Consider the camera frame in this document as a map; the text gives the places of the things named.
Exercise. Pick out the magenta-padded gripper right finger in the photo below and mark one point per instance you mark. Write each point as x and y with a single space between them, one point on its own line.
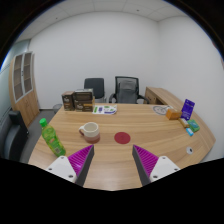
148 160

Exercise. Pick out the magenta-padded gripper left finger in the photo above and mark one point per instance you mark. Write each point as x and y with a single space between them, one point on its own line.
79 159

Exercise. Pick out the green drink bottle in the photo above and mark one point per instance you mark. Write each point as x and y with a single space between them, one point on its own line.
53 140

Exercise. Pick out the white and brown mug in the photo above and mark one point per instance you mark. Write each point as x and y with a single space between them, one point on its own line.
90 132

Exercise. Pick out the flat round red coaster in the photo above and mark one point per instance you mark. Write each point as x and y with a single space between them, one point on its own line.
122 137

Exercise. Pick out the small blue box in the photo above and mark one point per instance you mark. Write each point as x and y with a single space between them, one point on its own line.
189 132

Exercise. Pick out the round grey patterned disc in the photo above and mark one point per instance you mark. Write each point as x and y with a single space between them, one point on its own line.
160 110

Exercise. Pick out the small tan box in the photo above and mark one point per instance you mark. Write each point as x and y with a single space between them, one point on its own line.
184 122

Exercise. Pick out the orange-tan box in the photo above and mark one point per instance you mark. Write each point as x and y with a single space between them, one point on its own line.
173 114

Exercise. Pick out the dark brown carton, tan flap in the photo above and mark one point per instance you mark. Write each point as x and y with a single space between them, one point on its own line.
84 106

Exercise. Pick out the grey waste bin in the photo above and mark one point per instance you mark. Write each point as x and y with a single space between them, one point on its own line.
57 108

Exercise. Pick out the printed white paper sheet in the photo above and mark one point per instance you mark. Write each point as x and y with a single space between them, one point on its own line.
105 109

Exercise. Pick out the small green box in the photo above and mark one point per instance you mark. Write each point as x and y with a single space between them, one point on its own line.
193 125

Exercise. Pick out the small dark brown box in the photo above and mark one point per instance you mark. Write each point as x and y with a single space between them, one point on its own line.
68 101

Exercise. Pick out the purple standing card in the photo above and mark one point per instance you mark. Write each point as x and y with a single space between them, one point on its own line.
188 108

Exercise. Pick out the wooden side desk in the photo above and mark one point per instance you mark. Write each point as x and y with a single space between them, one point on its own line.
161 95

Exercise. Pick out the black leather sofa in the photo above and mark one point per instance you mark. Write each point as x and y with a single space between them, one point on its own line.
15 136

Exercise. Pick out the black mesh office chair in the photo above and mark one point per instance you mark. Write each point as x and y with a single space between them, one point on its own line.
126 90

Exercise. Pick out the dark grey padded office chair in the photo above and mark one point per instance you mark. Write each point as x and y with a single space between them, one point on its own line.
94 86

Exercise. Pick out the wooden shelf cabinet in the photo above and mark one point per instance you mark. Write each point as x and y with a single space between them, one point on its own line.
25 96

